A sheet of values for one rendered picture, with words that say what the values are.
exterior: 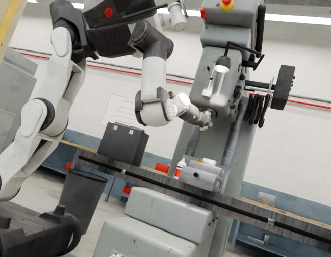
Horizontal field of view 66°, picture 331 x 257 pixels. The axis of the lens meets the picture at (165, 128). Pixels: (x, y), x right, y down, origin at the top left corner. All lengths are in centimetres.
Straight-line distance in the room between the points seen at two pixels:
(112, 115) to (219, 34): 539
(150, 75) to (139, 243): 57
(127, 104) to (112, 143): 507
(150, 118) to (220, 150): 85
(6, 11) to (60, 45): 131
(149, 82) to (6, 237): 68
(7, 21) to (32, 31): 709
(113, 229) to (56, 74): 67
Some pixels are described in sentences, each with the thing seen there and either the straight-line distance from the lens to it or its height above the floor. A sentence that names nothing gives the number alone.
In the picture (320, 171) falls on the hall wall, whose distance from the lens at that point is 565.
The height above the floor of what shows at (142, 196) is 82.
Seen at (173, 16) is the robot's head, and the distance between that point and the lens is 122.
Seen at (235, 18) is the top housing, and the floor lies 173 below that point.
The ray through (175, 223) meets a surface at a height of 77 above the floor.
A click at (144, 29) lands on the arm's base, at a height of 140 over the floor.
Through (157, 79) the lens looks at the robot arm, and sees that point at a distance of 90.
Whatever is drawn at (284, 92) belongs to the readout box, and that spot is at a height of 156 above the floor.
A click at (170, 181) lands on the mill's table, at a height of 91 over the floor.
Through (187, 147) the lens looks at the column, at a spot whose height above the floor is 113.
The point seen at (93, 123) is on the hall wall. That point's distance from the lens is 680.
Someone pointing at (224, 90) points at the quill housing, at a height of 140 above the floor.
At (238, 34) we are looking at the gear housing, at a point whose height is 168.
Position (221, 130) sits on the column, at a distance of 170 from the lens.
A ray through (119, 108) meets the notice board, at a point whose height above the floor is 204.
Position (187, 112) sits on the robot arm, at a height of 123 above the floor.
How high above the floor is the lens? 96
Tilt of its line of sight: 9 degrees up
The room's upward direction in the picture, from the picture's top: 17 degrees clockwise
